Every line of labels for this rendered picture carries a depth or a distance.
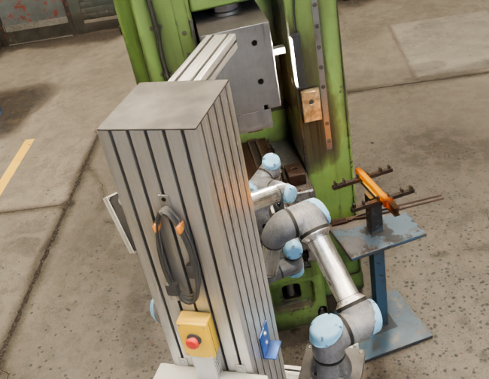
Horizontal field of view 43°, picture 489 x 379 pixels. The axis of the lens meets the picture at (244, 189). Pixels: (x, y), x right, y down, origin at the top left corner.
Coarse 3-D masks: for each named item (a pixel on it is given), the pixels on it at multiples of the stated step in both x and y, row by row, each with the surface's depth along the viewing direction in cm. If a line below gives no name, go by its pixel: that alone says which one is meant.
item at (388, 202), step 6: (360, 168) 308; (360, 174) 304; (366, 174) 303; (366, 180) 299; (372, 180) 298; (372, 186) 294; (378, 186) 293; (378, 192) 290; (384, 198) 285; (390, 198) 284; (384, 204) 283; (390, 204) 279; (396, 204) 278; (390, 210) 282; (396, 210) 276; (396, 216) 278
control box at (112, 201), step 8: (104, 200) 283; (112, 200) 279; (112, 208) 278; (120, 208) 280; (112, 216) 283; (120, 216) 280; (120, 224) 279; (120, 232) 284; (128, 232) 280; (128, 240) 280; (128, 248) 285
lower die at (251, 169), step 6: (264, 138) 341; (246, 144) 340; (258, 144) 335; (264, 144) 336; (246, 150) 334; (264, 150) 331; (270, 150) 330; (246, 156) 329; (252, 156) 326; (246, 162) 324; (252, 162) 323; (246, 168) 319; (252, 168) 318; (252, 174) 313
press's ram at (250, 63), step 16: (192, 16) 298; (208, 16) 285; (240, 16) 277; (256, 16) 274; (208, 32) 266; (224, 32) 265; (240, 32) 266; (256, 32) 267; (240, 48) 269; (256, 48) 271; (272, 48) 272; (240, 64) 273; (256, 64) 274; (272, 64) 276; (240, 80) 277; (256, 80) 279; (272, 80) 280; (240, 96) 281; (256, 96) 283; (272, 96) 284; (240, 112) 285
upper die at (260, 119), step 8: (256, 112) 287; (264, 112) 287; (240, 120) 288; (248, 120) 288; (256, 120) 289; (264, 120) 290; (240, 128) 290; (248, 128) 290; (256, 128) 291; (264, 128) 292
